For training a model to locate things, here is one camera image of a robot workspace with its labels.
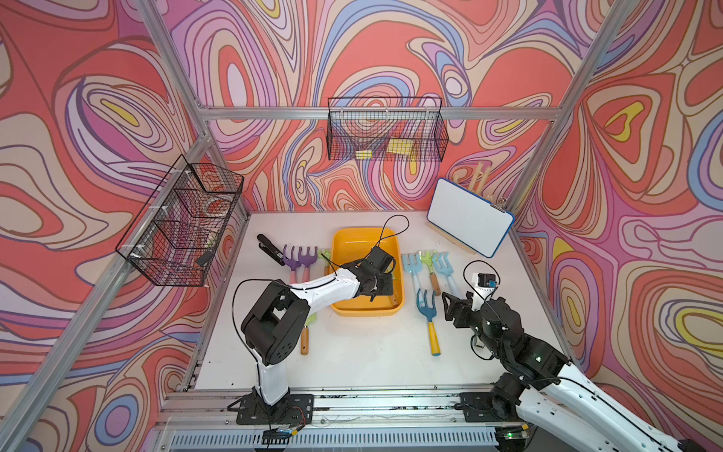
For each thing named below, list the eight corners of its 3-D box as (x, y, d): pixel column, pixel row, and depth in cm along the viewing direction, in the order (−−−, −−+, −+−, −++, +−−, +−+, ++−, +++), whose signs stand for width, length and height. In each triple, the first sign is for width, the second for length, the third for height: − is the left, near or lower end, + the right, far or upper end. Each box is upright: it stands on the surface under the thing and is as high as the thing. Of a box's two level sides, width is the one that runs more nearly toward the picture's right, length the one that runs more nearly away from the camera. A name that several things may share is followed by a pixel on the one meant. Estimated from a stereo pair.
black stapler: (258, 246, 111) (254, 237, 107) (264, 242, 112) (260, 233, 108) (282, 267, 105) (279, 258, 100) (289, 261, 106) (285, 253, 102)
